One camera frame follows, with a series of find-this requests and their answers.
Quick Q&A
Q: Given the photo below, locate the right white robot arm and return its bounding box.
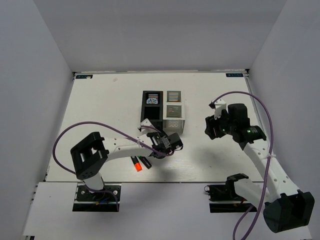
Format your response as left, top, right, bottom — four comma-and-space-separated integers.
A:
204, 99, 315, 233

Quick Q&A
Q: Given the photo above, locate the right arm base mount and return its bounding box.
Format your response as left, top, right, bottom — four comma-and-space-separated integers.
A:
203, 173, 257, 213

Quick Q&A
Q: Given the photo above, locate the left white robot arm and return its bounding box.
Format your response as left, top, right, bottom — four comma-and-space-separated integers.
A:
70, 131, 183, 200

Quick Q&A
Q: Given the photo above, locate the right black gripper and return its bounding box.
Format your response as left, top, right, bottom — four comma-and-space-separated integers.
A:
204, 108, 236, 140

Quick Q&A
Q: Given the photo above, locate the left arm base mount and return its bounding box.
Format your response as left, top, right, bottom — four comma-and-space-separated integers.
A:
72, 184, 122, 213

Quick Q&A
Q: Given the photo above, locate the orange capped black highlighter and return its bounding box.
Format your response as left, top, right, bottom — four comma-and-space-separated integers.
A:
130, 156, 143, 172

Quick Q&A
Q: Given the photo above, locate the white mesh organizer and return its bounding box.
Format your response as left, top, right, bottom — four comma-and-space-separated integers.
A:
162, 90, 186, 135

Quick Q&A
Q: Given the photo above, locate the green capped black highlighter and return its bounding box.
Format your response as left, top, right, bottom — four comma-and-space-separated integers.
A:
138, 156, 152, 170

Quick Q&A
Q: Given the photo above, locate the left blue corner label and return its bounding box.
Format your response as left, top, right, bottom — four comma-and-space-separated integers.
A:
75, 74, 93, 79

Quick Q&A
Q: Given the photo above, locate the right blue corner label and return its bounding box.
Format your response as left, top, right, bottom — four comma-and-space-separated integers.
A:
225, 73, 244, 78

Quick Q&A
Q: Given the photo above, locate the black mesh organizer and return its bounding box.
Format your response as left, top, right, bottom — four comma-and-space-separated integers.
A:
140, 90, 163, 130

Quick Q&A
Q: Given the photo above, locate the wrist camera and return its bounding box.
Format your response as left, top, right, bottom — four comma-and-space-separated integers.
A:
209, 98, 227, 120
137, 118, 158, 135

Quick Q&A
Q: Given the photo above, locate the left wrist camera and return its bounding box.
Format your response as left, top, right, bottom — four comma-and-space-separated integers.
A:
137, 118, 158, 135

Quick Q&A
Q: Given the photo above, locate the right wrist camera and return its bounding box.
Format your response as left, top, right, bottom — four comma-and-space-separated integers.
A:
209, 98, 227, 120

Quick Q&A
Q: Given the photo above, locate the blue glue jar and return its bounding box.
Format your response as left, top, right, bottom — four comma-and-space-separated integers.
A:
146, 97, 159, 105

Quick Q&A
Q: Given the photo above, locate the blue corner label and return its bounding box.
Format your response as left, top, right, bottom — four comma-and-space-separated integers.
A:
75, 74, 93, 79
225, 73, 244, 78

